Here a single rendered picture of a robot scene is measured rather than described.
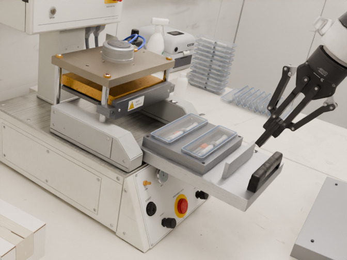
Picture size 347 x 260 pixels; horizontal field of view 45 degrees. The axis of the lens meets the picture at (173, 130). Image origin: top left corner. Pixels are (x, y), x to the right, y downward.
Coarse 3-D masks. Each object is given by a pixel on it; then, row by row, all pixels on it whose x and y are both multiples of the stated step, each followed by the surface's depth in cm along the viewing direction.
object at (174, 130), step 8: (176, 120) 105; (184, 120) 106; (192, 120) 106; (200, 120) 107; (160, 128) 99; (168, 128) 100; (176, 128) 101; (184, 128) 101; (192, 128) 102; (160, 136) 96; (168, 136) 96; (176, 136) 97
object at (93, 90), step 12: (72, 84) 103; (84, 84) 101; (96, 84) 102; (120, 84) 105; (132, 84) 106; (144, 84) 108; (156, 84) 111; (84, 96) 102; (96, 96) 100; (108, 96) 98; (120, 96) 99
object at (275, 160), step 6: (276, 156) 95; (264, 162) 92; (270, 162) 92; (276, 162) 94; (258, 168) 89; (264, 168) 89; (270, 168) 91; (276, 168) 99; (252, 174) 87; (258, 174) 87; (264, 174) 88; (252, 180) 87; (258, 180) 86; (252, 186) 87; (258, 186) 88
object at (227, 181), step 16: (144, 160) 97; (160, 160) 94; (224, 160) 98; (240, 160) 95; (256, 160) 100; (176, 176) 93; (192, 176) 91; (208, 176) 90; (224, 176) 90; (240, 176) 93; (272, 176) 96; (208, 192) 90; (224, 192) 87; (240, 192) 87; (256, 192) 88; (240, 208) 86
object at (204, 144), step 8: (216, 128) 104; (224, 128) 105; (200, 136) 99; (208, 136) 100; (216, 136) 101; (224, 136) 101; (232, 136) 102; (192, 144) 95; (200, 144) 95; (208, 144) 96; (216, 144) 97; (192, 152) 92; (200, 152) 92; (208, 152) 93
